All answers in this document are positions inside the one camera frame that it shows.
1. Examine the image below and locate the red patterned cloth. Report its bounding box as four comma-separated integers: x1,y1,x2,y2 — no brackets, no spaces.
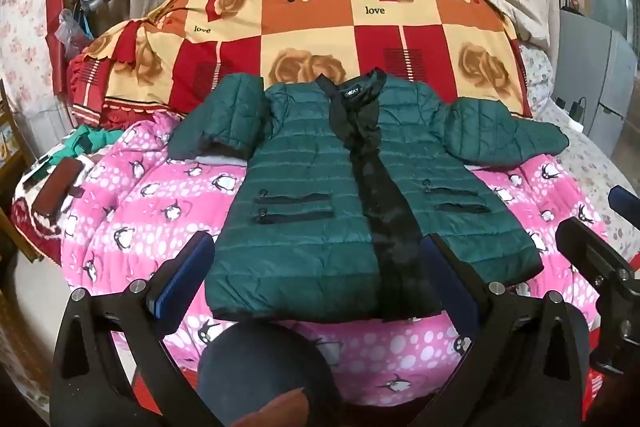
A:
10,194,76,263

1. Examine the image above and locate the grey cabinet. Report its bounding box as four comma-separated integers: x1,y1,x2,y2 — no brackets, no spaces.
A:
550,7,640,150

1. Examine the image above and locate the brown leather pouch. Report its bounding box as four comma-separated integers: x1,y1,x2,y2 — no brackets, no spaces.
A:
31,157,86,214

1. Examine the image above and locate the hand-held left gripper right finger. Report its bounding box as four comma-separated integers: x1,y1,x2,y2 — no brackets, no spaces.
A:
420,232,594,427

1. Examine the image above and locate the person's leg in dark pants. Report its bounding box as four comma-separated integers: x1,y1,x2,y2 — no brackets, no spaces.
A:
197,323,347,427

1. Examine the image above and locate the green puffer jacket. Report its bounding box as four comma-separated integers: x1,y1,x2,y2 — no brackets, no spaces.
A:
167,68,571,323

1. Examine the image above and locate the green cloth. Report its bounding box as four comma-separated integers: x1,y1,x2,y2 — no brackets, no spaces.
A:
52,124,126,160

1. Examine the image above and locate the floral bedsheet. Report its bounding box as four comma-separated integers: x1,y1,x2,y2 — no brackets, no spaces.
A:
517,42,640,258

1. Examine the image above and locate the pink penguin blanket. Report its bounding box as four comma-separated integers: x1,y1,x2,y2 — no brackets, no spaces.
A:
59,109,621,403

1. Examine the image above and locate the red orange checkered quilt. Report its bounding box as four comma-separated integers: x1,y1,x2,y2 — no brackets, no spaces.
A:
67,0,533,128

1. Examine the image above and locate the small blue plastic bag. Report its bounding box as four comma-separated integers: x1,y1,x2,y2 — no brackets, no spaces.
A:
54,8,96,58

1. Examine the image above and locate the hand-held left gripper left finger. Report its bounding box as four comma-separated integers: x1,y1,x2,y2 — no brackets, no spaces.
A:
50,229,221,427

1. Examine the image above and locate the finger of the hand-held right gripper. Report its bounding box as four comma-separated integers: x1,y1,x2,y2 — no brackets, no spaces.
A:
556,217,640,324
608,185,640,220

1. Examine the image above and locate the black charger with cable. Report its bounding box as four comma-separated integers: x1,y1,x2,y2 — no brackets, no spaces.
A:
556,96,591,120

